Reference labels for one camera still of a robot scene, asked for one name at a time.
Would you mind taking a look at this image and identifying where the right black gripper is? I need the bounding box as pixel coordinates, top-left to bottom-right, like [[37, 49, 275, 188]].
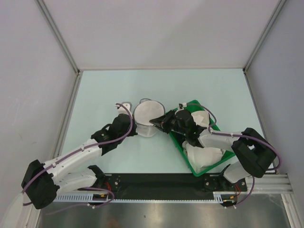
[[150, 109, 188, 135]]

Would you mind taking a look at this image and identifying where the white mesh laundry bag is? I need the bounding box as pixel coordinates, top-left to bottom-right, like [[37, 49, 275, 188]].
[[133, 98, 165, 137]]

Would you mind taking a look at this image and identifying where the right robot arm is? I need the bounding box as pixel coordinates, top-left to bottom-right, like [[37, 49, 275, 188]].
[[150, 109, 277, 190]]

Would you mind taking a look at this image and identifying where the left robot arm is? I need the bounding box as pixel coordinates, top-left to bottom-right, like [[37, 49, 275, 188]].
[[21, 114, 137, 209]]

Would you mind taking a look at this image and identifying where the white bra in basket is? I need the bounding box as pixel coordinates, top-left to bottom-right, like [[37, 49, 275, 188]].
[[182, 141, 225, 173]]

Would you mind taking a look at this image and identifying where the green plastic basket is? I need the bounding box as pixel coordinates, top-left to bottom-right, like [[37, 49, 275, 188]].
[[170, 100, 235, 177]]

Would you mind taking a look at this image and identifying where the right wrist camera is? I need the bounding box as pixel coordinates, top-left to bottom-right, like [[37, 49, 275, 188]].
[[179, 103, 188, 109]]

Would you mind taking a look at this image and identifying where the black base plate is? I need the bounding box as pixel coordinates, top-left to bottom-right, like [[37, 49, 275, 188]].
[[92, 173, 247, 200]]

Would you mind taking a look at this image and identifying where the light blue cable duct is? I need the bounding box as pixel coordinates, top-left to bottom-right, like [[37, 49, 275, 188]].
[[54, 192, 112, 203]]

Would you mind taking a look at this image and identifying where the left aluminium frame post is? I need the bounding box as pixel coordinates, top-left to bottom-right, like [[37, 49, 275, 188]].
[[35, 0, 80, 75]]

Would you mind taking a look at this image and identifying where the aluminium frame post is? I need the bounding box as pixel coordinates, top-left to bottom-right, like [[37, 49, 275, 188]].
[[243, 0, 288, 75], [35, 0, 80, 75]]

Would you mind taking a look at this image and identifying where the right aluminium frame post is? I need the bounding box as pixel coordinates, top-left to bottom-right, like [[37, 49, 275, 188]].
[[243, 0, 288, 75]]

